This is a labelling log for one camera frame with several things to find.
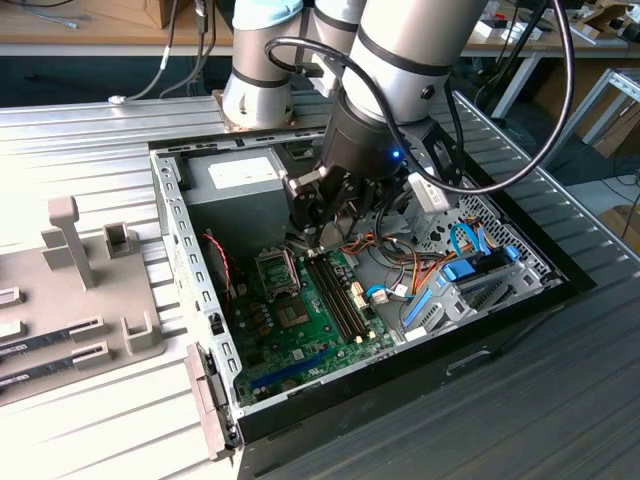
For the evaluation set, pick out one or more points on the perforated metal disk cage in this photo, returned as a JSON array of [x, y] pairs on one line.
[[525, 250]]

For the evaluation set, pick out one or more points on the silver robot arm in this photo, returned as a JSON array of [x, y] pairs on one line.
[[400, 40]]

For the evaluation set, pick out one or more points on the black open PC case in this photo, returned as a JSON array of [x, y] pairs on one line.
[[350, 425]]

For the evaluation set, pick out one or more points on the grey power supply unit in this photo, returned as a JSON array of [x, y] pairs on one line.
[[235, 215]]

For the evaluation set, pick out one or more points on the blue expansion slot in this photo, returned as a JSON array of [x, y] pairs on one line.
[[290, 369]]

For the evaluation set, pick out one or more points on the grey metal drive cage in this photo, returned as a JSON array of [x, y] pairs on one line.
[[425, 222]]

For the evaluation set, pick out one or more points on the brown cardboard box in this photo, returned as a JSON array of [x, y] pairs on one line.
[[622, 225]]

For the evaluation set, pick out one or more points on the green motherboard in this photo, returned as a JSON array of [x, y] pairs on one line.
[[280, 360]]

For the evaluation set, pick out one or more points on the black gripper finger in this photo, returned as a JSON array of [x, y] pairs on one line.
[[367, 197], [302, 205]]

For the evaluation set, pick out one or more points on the CPU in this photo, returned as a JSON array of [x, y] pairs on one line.
[[331, 237]]

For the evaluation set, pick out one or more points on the small white box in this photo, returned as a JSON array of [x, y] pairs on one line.
[[487, 29]]

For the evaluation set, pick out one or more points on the CPU socket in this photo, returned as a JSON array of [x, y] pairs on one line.
[[292, 314]]

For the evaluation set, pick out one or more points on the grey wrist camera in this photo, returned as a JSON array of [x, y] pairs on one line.
[[427, 192]]

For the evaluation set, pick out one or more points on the RAM stick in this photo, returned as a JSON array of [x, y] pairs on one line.
[[35, 341], [35, 372]]

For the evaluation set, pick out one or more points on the hard disk in blue carrier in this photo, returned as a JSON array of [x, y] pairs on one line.
[[465, 271]]

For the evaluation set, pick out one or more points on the cardboard box on desk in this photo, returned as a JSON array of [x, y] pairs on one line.
[[165, 12]]

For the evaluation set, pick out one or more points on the wooden desk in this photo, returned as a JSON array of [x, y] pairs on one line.
[[555, 41]]

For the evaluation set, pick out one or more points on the aluminium profile frame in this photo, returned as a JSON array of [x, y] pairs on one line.
[[580, 112]]

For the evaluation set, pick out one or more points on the black RAM slot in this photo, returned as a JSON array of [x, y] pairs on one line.
[[341, 300], [347, 300], [328, 300], [334, 300]]

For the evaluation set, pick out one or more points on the black stand pole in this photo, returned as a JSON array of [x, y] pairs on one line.
[[520, 37]]

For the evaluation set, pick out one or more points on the grey parts rack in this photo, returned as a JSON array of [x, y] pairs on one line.
[[60, 295]]

